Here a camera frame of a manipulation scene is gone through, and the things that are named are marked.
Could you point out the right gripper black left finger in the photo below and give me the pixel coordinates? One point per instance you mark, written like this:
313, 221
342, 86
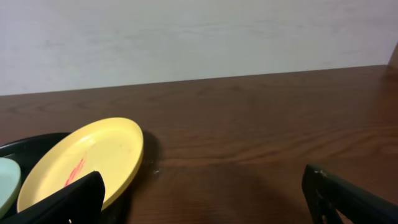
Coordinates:
78, 203

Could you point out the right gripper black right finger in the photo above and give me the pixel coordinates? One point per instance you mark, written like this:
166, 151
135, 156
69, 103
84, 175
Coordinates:
328, 195

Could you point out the yellow plate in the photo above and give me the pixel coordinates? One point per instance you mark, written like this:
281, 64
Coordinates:
114, 147

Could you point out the mint plate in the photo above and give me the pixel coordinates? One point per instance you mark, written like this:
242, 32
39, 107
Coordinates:
10, 183

